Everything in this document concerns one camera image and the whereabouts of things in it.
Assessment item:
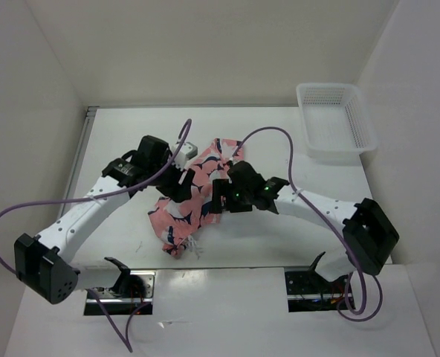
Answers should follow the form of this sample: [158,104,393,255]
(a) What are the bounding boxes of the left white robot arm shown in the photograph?
[14,135,198,304]

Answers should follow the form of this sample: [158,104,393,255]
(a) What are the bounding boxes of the white plastic basket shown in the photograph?
[296,83,378,161]

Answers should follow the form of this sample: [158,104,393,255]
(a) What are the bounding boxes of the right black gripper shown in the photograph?
[210,178,253,213]

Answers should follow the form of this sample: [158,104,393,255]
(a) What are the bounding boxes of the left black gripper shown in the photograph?
[149,152,195,204]

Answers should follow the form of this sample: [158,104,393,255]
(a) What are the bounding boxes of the pink shark print shorts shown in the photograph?
[148,138,244,258]

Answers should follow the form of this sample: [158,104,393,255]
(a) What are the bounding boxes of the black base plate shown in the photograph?
[77,269,157,316]
[284,269,355,312]

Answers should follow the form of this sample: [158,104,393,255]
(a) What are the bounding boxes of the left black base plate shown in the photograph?
[77,269,157,316]

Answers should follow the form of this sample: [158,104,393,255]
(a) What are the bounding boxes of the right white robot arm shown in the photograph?
[210,161,399,292]

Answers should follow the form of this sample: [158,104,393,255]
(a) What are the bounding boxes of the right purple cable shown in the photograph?
[233,126,384,321]

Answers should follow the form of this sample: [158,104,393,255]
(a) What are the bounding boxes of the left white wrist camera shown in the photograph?
[173,142,198,170]

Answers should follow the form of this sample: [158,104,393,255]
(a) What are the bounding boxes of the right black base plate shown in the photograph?
[284,269,355,312]

